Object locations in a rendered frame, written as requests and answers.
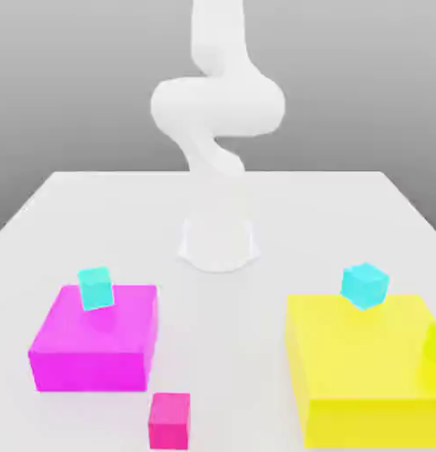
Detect large magenta box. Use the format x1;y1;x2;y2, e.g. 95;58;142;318
27;284;159;393

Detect small cyan cube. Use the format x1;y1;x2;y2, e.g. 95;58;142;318
340;261;391;311
77;266;116;312

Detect large yellow box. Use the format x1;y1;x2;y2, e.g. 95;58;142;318
283;293;436;450

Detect small pink cube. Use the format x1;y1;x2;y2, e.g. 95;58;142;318
147;392;192;451

